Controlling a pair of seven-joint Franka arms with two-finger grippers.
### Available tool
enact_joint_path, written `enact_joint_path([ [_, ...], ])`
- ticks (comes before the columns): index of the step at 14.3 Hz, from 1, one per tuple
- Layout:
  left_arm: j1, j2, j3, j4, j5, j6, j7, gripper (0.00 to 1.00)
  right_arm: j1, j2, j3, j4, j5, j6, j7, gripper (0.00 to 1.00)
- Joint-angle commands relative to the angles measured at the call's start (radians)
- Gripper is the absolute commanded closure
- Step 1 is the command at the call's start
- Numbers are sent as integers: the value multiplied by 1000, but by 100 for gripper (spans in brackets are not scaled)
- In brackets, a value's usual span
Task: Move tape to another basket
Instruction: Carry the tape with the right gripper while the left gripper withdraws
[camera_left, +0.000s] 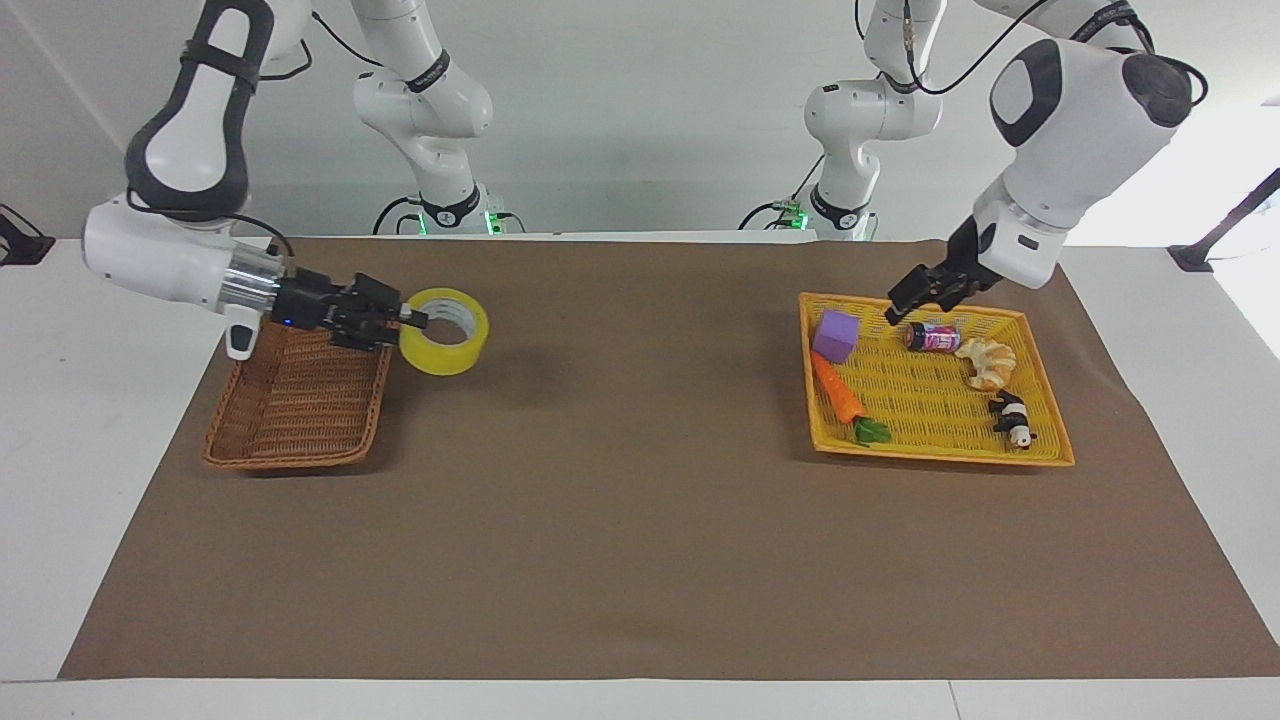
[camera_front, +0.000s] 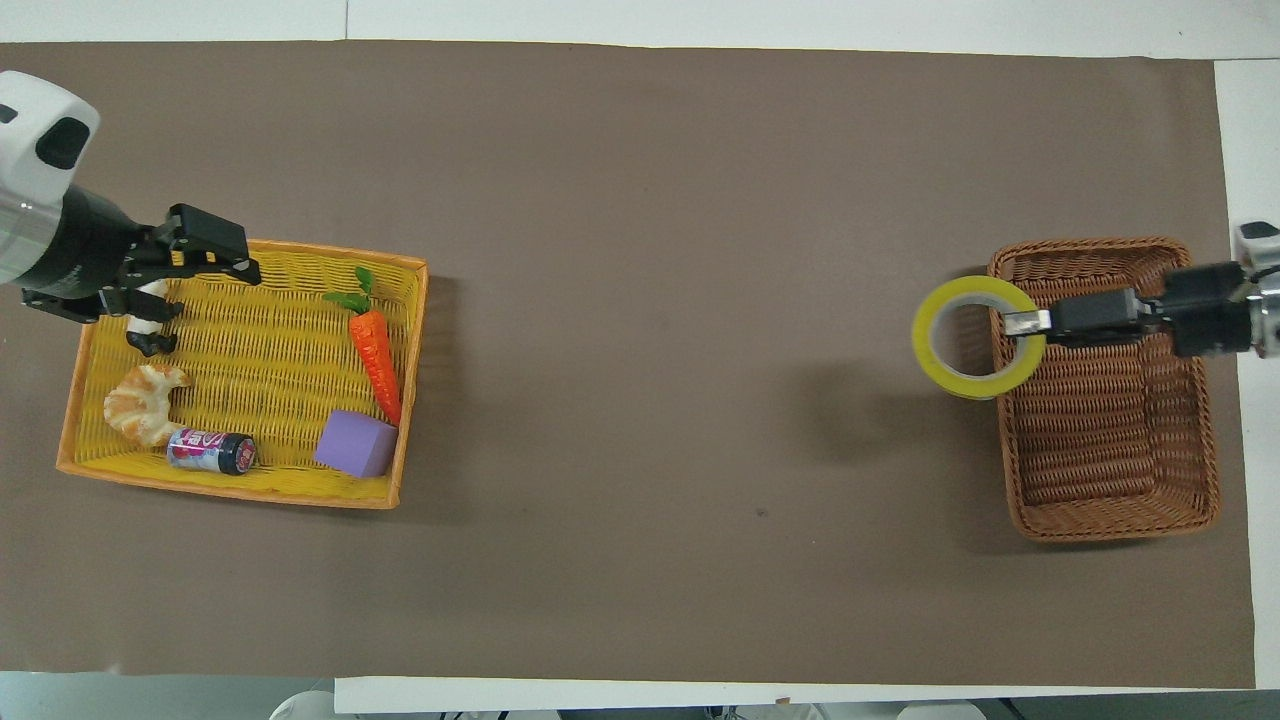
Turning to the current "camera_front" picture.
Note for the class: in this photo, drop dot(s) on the toy croissant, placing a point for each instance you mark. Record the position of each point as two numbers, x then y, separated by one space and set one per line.
135 405

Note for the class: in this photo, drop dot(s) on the small drink can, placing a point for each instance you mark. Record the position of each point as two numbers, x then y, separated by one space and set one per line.
210 450

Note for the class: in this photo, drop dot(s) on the yellow wicker basket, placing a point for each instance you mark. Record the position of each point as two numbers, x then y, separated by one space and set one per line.
260 350

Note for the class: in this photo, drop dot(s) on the orange toy carrot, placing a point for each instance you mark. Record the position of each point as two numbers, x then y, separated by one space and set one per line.
376 350

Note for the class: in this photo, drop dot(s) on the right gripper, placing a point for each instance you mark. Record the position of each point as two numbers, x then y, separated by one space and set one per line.
1210 310

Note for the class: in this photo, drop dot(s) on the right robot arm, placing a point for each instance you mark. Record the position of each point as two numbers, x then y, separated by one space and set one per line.
1266 320

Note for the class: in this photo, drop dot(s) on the yellow tape roll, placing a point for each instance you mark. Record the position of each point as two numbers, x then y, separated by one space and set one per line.
928 350

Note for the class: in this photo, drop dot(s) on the brown wicker basket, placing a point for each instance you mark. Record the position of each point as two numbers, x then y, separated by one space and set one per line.
1100 450

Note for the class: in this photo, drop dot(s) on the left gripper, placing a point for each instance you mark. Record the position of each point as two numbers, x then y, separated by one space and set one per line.
80 242

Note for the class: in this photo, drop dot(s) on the purple foam block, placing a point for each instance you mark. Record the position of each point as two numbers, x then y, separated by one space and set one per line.
356 444

